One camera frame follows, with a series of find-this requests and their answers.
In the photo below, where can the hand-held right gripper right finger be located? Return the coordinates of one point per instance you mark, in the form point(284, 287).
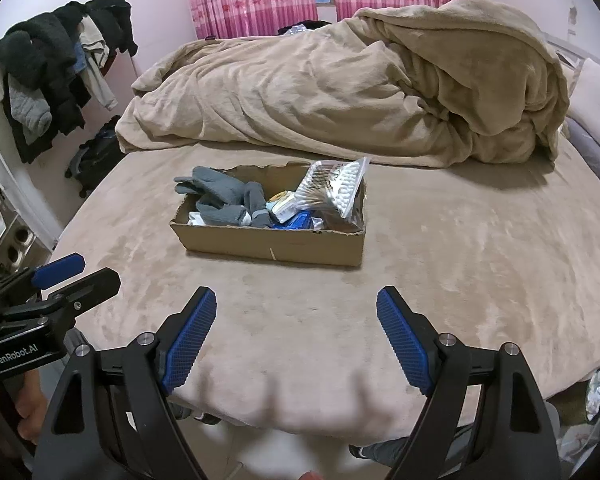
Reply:
point(405, 345)

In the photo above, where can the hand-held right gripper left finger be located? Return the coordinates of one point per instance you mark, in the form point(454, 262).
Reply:
point(187, 340)

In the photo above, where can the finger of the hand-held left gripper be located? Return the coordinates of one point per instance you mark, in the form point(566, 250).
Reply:
point(57, 266)
point(87, 287)

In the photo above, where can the white socks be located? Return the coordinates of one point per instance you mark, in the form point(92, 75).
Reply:
point(196, 219)

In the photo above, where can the brown cardboard box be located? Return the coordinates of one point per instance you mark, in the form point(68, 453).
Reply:
point(280, 245)

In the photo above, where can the blue narrow packet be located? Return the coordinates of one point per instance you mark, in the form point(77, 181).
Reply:
point(297, 221)

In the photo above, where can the cartoon print tissue pack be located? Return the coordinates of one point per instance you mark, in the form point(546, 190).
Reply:
point(281, 203)

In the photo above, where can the clear plastic zip bag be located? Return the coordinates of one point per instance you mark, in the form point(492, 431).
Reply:
point(337, 185)

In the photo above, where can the person's left hand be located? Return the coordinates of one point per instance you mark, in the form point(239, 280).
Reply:
point(30, 402)

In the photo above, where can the person's left leg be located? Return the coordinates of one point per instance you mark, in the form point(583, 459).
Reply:
point(72, 342)

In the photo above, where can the person's leg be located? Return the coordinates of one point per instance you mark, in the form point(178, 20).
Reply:
point(72, 342)
point(395, 450)

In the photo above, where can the white shelf unit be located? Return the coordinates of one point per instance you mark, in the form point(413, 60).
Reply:
point(5, 230)

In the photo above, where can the person's left shoe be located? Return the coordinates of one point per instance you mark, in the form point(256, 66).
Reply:
point(196, 416)

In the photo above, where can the person's shoe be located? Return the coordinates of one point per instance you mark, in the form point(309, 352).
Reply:
point(356, 452)
point(196, 416)

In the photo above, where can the bed with beige sheet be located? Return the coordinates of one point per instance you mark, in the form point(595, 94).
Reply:
point(455, 270)

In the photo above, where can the person's right leg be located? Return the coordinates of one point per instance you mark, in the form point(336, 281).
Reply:
point(395, 450)

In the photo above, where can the black backpack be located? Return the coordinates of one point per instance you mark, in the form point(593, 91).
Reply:
point(95, 157)

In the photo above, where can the person's right shoe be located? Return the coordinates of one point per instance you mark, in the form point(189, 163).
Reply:
point(356, 452)

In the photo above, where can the grey quilted garment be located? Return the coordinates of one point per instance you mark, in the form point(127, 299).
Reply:
point(30, 110)

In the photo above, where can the bin with white tissue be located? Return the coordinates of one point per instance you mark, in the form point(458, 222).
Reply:
point(597, 390)

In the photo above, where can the beige garment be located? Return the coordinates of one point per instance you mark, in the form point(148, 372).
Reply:
point(97, 67)

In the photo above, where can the pile of dark clothes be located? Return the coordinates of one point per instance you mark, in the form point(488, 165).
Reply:
point(40, 50)

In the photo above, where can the black hanging jacket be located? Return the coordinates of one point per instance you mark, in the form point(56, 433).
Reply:
point(112, 17)

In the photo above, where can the beige fleece blanket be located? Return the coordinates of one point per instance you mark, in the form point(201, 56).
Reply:
point(355, 90)

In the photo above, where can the grey pillow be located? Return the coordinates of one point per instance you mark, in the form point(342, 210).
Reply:
point(595, 152)

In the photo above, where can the white embroidered pillow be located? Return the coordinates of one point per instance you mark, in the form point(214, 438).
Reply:
point(595, 92)

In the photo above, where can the dark bag with plastic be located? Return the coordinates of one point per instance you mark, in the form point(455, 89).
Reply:
point(305, 27)

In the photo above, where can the white headboard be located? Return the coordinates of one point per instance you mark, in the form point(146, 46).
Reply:
point(565, 50)

